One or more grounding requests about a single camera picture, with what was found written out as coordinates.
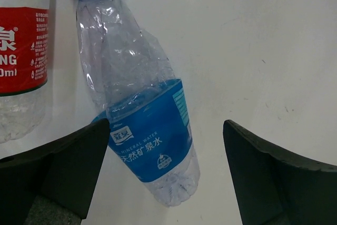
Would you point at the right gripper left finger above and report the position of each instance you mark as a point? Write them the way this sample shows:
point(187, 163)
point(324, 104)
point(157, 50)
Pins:
point(54, 183)

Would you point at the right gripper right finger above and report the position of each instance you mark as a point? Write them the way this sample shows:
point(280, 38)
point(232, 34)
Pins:
point(276, 186)

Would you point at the clear bottle red label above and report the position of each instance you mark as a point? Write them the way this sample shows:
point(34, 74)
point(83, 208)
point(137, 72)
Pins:
point(24, 45)

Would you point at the clear bottle blue label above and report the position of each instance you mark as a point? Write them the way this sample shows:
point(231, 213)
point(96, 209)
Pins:
point(132, 84)

